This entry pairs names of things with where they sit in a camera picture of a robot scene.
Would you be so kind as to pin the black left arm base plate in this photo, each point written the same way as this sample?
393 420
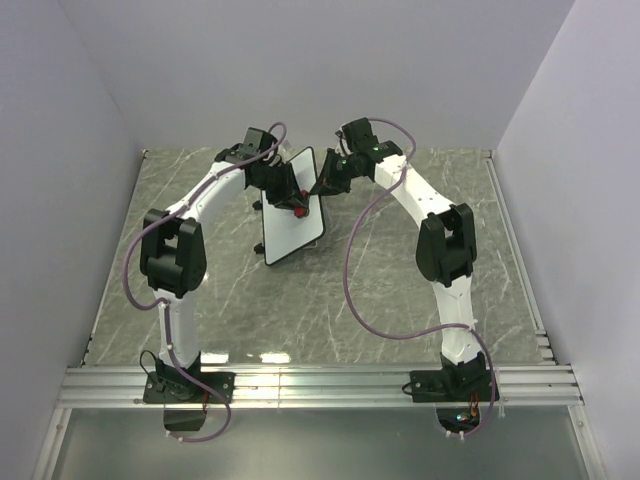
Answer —
163 391

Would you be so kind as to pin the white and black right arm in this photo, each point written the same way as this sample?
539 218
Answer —
446 251

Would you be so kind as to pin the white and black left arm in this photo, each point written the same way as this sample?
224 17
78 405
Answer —
172 245

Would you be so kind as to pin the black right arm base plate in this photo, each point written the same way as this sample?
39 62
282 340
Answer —
444 386

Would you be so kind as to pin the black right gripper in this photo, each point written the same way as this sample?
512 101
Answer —
326 185

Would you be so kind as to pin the small black-framed whiteboard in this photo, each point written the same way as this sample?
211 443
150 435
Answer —
286 231

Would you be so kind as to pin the red and black eraser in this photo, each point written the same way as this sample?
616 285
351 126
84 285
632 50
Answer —
301 210

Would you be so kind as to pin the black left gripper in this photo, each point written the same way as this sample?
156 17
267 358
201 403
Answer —
290 196

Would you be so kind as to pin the aluminium rail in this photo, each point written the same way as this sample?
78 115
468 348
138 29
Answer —
317 387
544 346

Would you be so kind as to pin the aluminium right side rail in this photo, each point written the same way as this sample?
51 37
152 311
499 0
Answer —
544 346

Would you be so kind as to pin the aluminium front rail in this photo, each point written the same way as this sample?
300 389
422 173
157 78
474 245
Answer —
317 387

